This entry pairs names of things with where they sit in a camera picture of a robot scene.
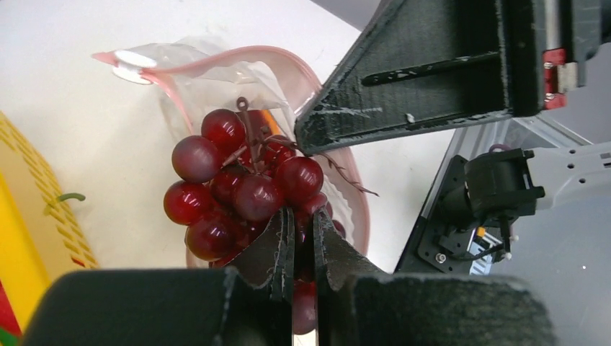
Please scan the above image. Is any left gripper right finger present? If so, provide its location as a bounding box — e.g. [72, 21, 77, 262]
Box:
[313, 209, 556, 345]

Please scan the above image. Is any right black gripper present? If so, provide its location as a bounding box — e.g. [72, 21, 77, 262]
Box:
[542, 0, 610, 110]

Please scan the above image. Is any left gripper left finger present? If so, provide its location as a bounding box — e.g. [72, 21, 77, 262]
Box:
[21, 208, 294, 345]

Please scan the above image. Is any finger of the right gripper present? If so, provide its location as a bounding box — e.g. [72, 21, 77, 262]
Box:
[295, 0, 545, 154]

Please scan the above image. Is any purple grapes toy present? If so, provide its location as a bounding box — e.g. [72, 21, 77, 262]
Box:
[164, 97, 367, 335]

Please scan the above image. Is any clear pink-dotted zip bag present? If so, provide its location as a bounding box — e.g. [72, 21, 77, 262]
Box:
[92, 37, 371, 271]

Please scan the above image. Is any yellow plastic basket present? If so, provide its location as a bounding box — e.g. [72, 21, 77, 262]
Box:
[1, 115, 99, 345]

